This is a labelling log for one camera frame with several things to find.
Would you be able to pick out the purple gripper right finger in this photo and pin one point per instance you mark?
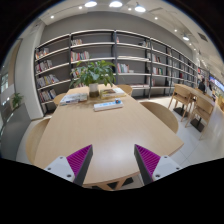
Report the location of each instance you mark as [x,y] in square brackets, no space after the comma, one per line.
[152,166]

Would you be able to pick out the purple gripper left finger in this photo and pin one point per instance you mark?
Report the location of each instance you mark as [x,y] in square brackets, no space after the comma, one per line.
[73,167]

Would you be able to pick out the wooden chair left near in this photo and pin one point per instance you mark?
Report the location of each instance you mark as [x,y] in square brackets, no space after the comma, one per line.
[34,138]

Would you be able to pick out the wooden chair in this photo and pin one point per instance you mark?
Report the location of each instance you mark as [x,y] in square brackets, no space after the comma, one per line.
[58,98]
[126,88]
[34,138]
[158,117]

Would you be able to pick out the wooden chair right near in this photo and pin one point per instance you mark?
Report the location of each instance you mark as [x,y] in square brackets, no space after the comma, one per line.
[158,117]

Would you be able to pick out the wooden background table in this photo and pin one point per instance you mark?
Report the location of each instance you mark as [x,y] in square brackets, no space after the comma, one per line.
[194,94]

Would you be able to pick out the white book stack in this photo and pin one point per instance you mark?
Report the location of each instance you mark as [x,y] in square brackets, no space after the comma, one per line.
[74,98]

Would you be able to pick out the wooden chair far left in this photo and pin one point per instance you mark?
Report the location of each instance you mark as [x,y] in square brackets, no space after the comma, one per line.
[58,98]

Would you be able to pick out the wooden chair background front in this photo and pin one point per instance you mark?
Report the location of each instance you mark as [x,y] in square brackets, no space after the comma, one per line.
[201,114]

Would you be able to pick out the wooden chair background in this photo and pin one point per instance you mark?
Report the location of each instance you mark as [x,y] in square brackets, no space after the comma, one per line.
[201,114]
[183,100]

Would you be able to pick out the wooden chair background rear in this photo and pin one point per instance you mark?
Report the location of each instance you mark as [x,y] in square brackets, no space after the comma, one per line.
[183,100]

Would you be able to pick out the wooden chair far right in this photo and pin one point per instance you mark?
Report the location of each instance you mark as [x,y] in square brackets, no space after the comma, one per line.
[126,88]

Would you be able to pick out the yellow-green book stack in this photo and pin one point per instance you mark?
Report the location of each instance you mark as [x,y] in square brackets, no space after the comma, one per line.
[112,93]

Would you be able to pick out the small plant by window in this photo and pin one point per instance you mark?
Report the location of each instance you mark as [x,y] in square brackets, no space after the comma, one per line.
[16,100]

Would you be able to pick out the person in dark clothes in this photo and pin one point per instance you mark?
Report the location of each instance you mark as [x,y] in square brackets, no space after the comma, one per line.
[202,85]

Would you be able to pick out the green potted plant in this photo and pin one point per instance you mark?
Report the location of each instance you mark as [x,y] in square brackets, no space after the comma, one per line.
[91,74]

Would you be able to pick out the large grey bookshelf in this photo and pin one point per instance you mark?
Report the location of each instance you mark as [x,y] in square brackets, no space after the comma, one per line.
[149,66]

